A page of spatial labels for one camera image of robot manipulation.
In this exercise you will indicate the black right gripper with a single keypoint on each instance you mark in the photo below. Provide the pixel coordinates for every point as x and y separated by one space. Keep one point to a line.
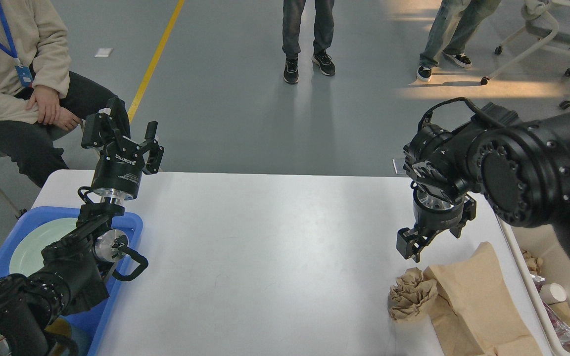
433 216

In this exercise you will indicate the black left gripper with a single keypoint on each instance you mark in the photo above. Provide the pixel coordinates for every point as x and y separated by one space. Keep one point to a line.
118 169

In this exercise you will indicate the brown paper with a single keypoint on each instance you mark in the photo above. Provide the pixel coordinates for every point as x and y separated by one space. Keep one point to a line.
412 297

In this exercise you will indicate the brown paper bag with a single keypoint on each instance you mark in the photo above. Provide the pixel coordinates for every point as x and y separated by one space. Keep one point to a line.
474 313

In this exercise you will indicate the green plate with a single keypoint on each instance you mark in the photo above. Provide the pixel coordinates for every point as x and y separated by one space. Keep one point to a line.
27 257

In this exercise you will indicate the dark teal mug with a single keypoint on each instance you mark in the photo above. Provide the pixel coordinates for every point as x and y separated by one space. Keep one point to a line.
64 335

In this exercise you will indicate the crushed red can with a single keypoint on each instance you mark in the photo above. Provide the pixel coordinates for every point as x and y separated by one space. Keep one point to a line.
561 328

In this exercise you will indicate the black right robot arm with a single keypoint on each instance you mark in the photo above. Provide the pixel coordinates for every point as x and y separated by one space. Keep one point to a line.
521 168

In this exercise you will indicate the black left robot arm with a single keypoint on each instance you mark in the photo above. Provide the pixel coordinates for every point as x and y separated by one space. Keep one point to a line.
77 267

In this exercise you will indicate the crumpled paper in bin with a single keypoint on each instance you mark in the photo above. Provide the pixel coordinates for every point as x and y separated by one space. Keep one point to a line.
534 264

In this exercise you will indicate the person in beige sweater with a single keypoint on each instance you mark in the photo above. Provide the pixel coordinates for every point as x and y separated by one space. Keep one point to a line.
38 93

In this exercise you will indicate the white plastic bin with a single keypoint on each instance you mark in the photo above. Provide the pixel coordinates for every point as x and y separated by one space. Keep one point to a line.
541 242

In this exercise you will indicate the small white cup in bin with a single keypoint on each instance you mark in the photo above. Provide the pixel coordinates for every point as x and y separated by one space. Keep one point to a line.
552 293

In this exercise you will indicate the blue plastic tray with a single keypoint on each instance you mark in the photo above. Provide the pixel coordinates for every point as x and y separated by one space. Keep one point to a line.
94 321

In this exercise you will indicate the person in blue jeans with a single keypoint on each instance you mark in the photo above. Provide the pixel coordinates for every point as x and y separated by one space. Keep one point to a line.
454 25

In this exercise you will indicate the grey office chair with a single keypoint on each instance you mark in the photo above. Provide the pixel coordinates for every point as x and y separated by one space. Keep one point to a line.
549 22

